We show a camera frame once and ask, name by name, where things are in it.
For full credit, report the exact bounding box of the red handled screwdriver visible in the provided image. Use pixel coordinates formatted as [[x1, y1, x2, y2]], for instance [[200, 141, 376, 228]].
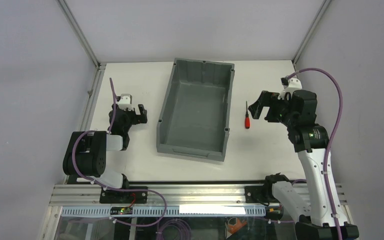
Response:
[[244, 101, 251, 129]]

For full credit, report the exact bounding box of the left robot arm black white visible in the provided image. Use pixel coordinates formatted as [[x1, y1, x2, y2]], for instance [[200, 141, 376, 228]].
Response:
[[62, 104, 148, 190]]

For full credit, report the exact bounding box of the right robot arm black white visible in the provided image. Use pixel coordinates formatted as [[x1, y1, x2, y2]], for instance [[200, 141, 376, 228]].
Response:
[[248, 90, 360, 240]]

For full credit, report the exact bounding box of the grey plastic storage bin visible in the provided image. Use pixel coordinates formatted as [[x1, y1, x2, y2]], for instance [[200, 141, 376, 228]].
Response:
[[156, 58, 235, 162]]

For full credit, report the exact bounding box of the orange object below table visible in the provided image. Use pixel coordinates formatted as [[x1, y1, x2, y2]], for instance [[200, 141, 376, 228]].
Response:
[[225, 217, 247, 237]]

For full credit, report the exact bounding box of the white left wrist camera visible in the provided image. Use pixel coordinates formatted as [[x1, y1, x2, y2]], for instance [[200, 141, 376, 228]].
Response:
[[116, 93, 134, 111]]

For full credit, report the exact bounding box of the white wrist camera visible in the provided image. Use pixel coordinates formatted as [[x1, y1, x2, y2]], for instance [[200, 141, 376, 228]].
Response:
[[116, 93, 134, 111], [277, 77, 302, 100]]

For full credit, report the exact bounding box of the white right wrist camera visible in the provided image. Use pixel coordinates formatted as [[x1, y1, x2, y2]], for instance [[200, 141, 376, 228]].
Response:
[[277, 77, 302, 100]]

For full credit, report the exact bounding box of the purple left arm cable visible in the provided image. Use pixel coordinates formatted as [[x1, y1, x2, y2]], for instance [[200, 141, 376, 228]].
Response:
[[71, 77, 168, 228]]

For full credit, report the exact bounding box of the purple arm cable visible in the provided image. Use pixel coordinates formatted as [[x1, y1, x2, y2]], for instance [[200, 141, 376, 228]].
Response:
[[71, 77, 168, 228], [261, 67, 344, 240]]

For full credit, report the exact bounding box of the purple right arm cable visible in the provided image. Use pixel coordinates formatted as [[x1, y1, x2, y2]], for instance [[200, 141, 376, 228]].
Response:
[[261, 67, 344, 240]]

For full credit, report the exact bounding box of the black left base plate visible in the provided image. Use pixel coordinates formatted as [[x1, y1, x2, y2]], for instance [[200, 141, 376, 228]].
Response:
[[99, 186, 148, 205]]

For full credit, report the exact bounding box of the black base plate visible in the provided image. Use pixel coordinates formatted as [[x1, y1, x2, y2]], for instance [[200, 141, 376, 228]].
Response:
[[99, 186, 148, 205], [244, 185, 279, 206]]

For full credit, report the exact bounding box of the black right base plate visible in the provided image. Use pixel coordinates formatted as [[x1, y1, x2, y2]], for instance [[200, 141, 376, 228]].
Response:
[[244, 185, 279, 206]]

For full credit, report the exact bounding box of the white slotted cable duct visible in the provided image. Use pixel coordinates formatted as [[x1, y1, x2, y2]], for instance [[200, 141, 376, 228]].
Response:
[[61, 204, 266, 218]]

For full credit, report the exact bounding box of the aluminium mounting rail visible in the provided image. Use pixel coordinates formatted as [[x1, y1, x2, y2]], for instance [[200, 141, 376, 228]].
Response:
[[48, 184, 348, 208]]

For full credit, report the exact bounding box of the right aluminium frame post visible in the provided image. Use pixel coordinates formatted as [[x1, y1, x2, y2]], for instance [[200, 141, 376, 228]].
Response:
[[292, 0, 332, 67]]

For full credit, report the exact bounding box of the aluminium frame post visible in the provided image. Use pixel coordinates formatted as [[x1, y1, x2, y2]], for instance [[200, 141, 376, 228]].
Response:
[[292, 0, 332, 67], [56, 0, 100, 68]]

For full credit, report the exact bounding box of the coiled purple cable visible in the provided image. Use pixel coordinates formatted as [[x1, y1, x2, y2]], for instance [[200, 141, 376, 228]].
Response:
[[157, 217, 193, 240]]

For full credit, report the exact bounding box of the left aluminium frame post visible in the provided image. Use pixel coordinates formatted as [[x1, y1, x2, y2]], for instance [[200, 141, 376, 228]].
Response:
[[56, 0, 100, 68]]

